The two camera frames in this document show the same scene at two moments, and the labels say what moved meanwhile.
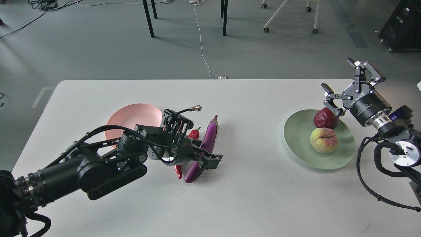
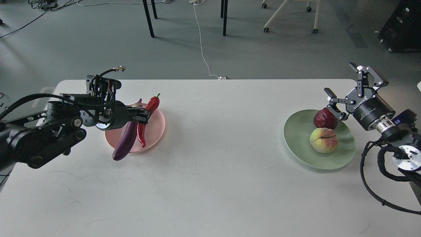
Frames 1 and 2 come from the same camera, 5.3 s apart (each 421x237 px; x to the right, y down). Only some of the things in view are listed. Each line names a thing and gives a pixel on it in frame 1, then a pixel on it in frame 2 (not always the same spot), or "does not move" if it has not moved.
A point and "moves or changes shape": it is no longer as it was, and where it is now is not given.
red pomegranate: (324, 118) does not move
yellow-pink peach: (323, 140) does not move
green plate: (297, 128) does not move
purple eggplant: (212, 132) moves or changes shape
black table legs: (152, 34) does not move
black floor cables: (47, 5) does not move
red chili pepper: (193, 133) → (152, 104)
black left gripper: (185, 152) → (116, 113)
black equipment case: (402, 32) does not move
